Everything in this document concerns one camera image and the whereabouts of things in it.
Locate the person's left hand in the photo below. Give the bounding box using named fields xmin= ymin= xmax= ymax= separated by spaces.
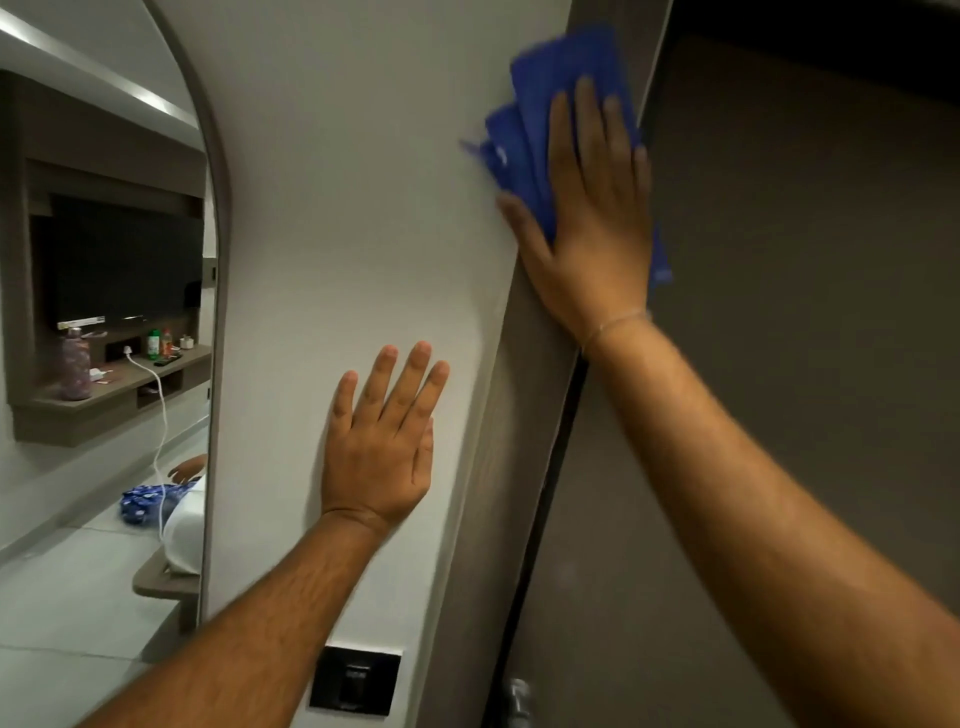
xmin=321 ymin=341 xmax=451 ymax=538

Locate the person's right hand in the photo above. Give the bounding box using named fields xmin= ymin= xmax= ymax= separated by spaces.
xmin=496 ymin=75 xmax=654 ymax=354

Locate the blue cleaning cloth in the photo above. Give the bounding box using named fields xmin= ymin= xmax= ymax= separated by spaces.
xmin=459 ymin=26 xmax=674 ymax=286

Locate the person's right forearm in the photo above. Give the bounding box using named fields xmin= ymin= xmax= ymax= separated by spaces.
xmin=581 ymin=315 xmax=960 ymax=728

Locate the person's left forearm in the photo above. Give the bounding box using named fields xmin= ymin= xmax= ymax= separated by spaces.
xmin=75 ymin=510 xmax=391 ymax=728

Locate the dark brown door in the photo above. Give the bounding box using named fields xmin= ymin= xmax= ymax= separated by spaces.
xmin=502 ymin=0 xmax=960 ymax=728

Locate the white pillow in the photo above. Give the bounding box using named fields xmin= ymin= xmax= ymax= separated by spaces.
xmin=162 ymin=476 xmax=208 ymax=576

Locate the blue patterned bag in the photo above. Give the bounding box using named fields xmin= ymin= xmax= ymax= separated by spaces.
xmin=120 ymin=483 xmax=198 ymax=528

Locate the brown wooden bench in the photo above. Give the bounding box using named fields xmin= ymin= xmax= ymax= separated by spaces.
xmin=132 ymin=546 xmax=203 ymax=603

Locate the black flat television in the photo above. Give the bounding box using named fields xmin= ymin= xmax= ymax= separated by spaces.
xmin=45 ymin=196 xmax=205 ymax=331

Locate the pink patterned water bottle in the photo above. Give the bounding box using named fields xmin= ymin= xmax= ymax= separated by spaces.
xmin=58 ymin=327 xmax=93 ymax=402

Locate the brown wooden door frame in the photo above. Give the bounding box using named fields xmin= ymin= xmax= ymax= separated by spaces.
xmin=435 ymin=0 xmax=672 ymax=728

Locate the thin thread wrist bracelet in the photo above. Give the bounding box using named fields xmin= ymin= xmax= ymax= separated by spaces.
xmin=581 ymin=309 xmax=652 ymax=355

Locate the black wall switch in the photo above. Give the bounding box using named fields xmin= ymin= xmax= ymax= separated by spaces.
xmin=309 ymin=645 xmax=402 ymax=717

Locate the silver door handle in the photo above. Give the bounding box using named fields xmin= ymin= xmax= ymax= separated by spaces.
xmin=504 ymin=677 xmax=535 ymax=728

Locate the arched wall mirror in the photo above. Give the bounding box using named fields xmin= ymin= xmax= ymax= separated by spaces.
xmin=0 ymin=0 xmax=232 ymax=728

